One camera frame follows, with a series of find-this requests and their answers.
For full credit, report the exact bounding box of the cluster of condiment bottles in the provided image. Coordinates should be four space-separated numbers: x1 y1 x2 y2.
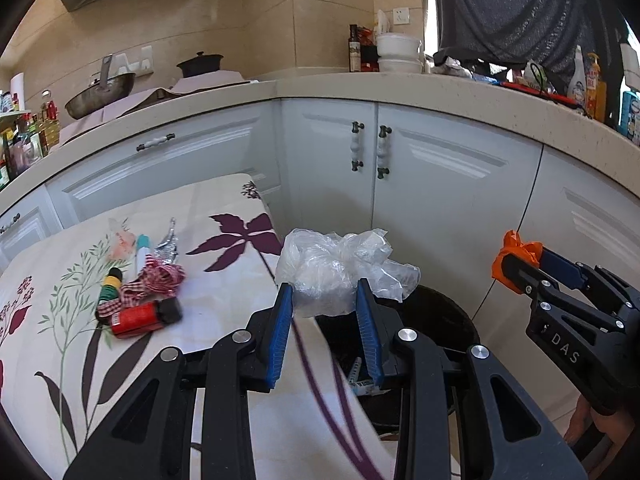
0 90 61 191

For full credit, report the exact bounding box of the green bottle with yellow band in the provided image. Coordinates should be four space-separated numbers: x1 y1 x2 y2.
95 268 126 311

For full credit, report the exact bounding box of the small orange plastic bag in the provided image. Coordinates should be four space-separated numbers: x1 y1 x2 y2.
491 230 544 291

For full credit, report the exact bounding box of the white tube with teal ends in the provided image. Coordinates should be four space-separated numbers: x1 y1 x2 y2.
132 234 153 271

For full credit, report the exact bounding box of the silver foil wrapper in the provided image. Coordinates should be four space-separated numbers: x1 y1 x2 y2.
155 217 180 263

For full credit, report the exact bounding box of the red flat tray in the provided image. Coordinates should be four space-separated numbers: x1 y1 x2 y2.
497 80 586 108

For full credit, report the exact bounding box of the wide white cabinet door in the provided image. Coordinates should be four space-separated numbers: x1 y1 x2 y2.
45 102 281 233

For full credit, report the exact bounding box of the person's right hand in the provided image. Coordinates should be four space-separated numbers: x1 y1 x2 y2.
564 394 618 461

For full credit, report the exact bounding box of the black lidded clay pot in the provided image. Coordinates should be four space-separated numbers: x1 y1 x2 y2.
176 51 225 79

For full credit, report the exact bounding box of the dark grey curtain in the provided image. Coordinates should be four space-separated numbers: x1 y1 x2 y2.
430 0 628 78

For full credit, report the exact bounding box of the beige stone countertop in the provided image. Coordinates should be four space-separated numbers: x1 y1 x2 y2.
0 71 640 206

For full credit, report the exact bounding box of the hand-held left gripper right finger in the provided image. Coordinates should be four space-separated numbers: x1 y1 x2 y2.
356 277 588 480

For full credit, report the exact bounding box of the orange detergent bottle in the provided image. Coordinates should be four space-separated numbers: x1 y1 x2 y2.
585 52 608 122

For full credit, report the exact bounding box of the red bottle with black cap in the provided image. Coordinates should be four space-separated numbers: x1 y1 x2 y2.
111 297 183 338

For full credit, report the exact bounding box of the white paper towel roll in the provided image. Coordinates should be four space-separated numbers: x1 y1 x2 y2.
10 72 26 111

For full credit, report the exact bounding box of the clear orange snack wrapper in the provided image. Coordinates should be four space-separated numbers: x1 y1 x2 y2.
107 217 138 261

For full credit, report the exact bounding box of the red white checked ribbon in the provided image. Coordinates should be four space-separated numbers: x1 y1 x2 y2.
97 262 187 316

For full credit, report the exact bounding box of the red packet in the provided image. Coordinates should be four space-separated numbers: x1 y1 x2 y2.
359 27 378 72

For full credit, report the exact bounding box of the white spray bottle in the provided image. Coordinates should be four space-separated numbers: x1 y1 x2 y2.
567 45 588 106

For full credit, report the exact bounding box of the steel wok with handle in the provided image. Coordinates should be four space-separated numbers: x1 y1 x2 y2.
65 55 137 121

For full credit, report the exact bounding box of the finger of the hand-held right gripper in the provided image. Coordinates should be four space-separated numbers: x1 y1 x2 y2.
537 246 640 321
500 254 626 333

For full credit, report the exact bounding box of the white rag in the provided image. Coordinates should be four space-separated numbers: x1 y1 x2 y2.
432 55 473 79

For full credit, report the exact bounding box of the white double wall socket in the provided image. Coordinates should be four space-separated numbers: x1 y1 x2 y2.
111 46 154 77

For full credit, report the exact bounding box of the green white bag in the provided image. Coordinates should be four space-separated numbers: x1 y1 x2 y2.
522 60 551 92

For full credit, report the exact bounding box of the yellow cooking oil jug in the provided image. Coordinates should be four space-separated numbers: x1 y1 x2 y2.
40 100 60 148

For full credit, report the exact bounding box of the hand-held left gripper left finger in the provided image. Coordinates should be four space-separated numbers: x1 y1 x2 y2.
62 282 296 480

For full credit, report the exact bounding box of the black trash bin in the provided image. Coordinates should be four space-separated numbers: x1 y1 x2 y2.
315 282 481 441

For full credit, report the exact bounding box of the clear plastic bag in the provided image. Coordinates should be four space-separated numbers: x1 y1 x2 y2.
275 227 422 318

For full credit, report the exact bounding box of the dark glass bottle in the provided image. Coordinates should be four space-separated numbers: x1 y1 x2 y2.
348 24 362 73

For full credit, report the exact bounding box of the blue printed carton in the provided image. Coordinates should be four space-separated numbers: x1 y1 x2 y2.
620 90 640 141

